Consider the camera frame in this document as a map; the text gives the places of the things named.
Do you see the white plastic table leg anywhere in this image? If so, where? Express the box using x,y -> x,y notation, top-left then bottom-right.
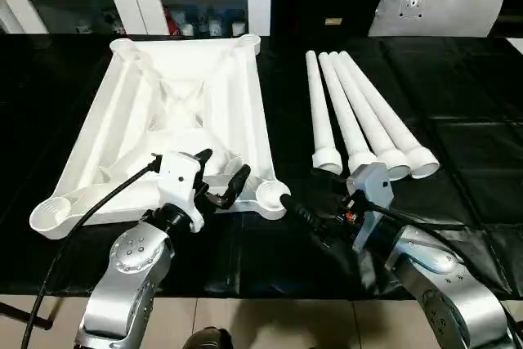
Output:
318,52 -> 379,182
329,51 -> 412,181
305,50 -> 343,177
337,50 -> 441,181

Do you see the white plastic table top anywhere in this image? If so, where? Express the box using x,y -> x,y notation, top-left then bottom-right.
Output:
29,33 -> 292,240

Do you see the red bottle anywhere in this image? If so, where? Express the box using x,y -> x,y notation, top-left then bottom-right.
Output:
163,5 -> 181,36

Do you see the black padded work mat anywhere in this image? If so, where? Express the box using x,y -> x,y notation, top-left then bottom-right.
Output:
0,34 -> 523,299

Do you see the grey printed cushion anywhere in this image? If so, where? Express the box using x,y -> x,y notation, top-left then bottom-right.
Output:
367,0 -> 508,38

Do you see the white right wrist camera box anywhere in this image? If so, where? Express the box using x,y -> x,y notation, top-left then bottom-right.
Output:
346,162 -> 394,254

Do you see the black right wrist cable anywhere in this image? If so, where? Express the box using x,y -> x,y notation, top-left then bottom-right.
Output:
363,199 -> 471,239

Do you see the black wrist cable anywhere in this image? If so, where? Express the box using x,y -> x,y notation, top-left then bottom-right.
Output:
24,163 -> 163,349
363,199 -> 471,239

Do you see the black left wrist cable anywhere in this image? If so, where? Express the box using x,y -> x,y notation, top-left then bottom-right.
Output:
24,163 -> 163,349

